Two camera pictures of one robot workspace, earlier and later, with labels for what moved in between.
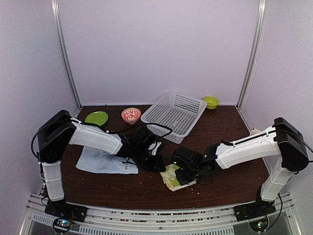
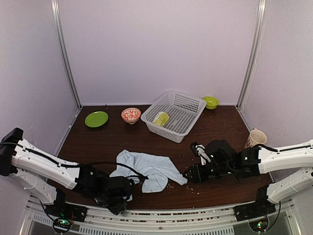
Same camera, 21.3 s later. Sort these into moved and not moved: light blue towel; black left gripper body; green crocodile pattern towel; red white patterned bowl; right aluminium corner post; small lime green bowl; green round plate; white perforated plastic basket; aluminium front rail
Moved: light blue towel; black left gripper body; green crocodile pattern towel
Not moved: green round plate; red white patterned bowl; aluminium front rail; white perforated plastic basket; right aluminium corner post; small lime green bowl
